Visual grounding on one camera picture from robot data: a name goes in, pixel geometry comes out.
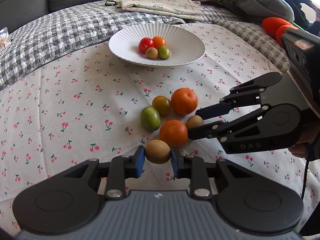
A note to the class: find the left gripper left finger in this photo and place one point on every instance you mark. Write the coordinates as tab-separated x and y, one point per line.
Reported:
120	169

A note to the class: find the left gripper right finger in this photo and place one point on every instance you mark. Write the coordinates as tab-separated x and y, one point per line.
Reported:
193	168

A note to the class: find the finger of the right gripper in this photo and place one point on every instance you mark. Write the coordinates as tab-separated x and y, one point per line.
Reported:
224	107
216	129

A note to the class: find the brown kiwi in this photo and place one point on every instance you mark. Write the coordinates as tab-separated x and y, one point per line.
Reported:
194	121
157	152
151	53

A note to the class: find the smaller orange tangerine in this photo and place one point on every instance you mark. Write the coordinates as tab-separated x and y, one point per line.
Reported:
174	133

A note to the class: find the large orange tangerine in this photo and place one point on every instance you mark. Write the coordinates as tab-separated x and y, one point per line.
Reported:
184	101

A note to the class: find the large green fruit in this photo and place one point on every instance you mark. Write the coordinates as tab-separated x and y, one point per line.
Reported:
150	119

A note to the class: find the orange-green tomato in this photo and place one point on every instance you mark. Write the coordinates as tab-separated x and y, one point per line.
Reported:
162	105

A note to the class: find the small green tomato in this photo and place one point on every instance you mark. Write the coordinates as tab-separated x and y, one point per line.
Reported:
164	52

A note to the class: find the red tomato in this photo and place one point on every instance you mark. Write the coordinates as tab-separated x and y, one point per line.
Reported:
144	44

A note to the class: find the person's right hand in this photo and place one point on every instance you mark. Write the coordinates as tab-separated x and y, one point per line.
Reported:
299	148

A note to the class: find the cherry print tablecloth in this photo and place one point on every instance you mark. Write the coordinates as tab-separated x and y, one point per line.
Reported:
87	104

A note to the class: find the white ribbed plate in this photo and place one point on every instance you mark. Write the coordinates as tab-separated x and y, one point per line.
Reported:
185	47

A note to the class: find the brown kiwi in plate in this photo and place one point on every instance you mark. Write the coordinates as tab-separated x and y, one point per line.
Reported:
151	53

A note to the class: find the small orange tomato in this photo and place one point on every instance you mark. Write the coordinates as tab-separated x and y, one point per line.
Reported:
158	42

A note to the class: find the grey jacket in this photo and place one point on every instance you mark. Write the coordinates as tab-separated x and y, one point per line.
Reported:
257	10

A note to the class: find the floral beige cloth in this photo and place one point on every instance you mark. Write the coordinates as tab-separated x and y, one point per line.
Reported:
185	9

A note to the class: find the grey checked blanket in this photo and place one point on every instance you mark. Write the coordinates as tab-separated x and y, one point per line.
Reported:
65	31

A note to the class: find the clear toothpick container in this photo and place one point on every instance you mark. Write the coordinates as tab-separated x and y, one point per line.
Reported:
4	38

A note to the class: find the orange foam handle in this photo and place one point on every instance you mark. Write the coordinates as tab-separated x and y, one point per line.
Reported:
275	27

